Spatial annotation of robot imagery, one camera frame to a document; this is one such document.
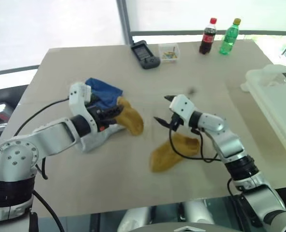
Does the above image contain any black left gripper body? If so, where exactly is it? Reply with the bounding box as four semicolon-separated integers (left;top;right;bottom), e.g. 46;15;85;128
87;106;114;132

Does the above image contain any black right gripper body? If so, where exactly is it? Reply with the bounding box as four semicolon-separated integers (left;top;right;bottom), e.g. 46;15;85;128
168;113;183;132

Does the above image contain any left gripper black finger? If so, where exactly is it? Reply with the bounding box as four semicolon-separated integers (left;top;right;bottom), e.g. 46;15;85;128
103;105;123;119

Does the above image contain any mustard yellow sock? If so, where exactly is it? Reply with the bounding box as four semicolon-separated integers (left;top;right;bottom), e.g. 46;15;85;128
114;97;144;136
149;134;200;173

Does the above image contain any clear box of coloured clips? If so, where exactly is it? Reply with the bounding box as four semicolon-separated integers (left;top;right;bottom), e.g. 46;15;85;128
158;43;181;64

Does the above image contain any white plastic bin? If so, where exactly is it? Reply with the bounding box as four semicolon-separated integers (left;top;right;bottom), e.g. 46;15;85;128
240;64;286;168

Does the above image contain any blue cloth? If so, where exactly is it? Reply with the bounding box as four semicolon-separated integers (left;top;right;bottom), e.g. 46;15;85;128
84;77;124;110

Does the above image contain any light grey sock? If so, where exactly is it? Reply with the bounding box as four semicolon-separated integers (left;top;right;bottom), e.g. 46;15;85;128
80;123;127;154

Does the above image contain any black handheld phone controller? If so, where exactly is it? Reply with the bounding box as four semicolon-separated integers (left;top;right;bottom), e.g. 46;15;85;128
130;41;161;70

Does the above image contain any cola bottle with red cap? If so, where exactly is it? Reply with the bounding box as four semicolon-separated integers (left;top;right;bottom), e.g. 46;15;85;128
199;17;218;55

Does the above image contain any green bottle with yellow cap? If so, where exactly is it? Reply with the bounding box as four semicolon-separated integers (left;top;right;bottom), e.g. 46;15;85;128
219;18;242;55

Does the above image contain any silver rounded robot leg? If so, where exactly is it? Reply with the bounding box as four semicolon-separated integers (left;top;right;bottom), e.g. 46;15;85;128
182;200;215;225
117;207;153;232

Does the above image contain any dark side furniture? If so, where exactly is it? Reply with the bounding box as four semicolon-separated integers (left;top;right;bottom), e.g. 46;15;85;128
0;84;30;145

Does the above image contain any red and white device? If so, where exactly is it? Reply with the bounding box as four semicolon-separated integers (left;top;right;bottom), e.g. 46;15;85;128
0;103;14;121

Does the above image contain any grey robot torso panel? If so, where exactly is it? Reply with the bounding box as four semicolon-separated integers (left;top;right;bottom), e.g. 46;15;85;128
133;222;230;232

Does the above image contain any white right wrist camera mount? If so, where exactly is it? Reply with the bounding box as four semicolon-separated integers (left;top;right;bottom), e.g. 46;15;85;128
169;94;197;127

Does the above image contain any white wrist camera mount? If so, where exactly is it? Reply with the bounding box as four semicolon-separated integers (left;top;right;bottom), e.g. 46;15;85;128
68;82;102;133
169;94;197;127

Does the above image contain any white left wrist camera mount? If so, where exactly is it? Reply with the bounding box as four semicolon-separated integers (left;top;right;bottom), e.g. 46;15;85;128
68;82;102;133

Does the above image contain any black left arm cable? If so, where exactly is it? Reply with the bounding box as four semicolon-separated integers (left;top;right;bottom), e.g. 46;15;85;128
13;96;70;232

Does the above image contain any long grey window rail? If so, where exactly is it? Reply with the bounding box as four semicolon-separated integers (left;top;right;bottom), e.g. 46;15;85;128
130;29;286;37

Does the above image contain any grey window frame post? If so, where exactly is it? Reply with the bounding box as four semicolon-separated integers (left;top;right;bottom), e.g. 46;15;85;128
116;0;135;45

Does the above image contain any short grey window rail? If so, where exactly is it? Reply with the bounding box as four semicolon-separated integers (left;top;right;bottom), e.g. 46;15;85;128
0;64;40;77

